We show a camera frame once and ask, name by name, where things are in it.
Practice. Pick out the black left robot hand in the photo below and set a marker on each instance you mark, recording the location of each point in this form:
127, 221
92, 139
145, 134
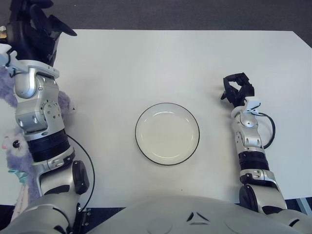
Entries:
34, 41

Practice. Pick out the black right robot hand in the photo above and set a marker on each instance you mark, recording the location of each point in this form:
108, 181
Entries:
237, 93

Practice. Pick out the purple plush bunny doll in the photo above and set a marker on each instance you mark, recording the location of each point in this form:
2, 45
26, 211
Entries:
14, 148

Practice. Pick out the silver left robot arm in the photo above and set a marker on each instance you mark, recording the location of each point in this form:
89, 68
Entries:
36, 114

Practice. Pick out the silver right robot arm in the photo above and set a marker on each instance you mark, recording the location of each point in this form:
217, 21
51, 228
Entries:
251, 139

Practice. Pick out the white plate with black rim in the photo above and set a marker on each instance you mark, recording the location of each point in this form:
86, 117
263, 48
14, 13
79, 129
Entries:
168, 134

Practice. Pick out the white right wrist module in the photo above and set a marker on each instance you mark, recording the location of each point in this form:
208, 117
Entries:
252, 105

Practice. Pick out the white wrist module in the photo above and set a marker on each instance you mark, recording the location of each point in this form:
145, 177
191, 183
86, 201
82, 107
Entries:
6, 57
252, 105

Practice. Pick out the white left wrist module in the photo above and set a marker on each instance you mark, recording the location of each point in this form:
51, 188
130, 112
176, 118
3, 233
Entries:
6, 57

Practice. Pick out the grey robot torso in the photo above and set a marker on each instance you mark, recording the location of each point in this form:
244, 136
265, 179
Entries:
185, 214

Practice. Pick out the black metal bracket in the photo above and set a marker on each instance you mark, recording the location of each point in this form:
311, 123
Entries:
83, 221

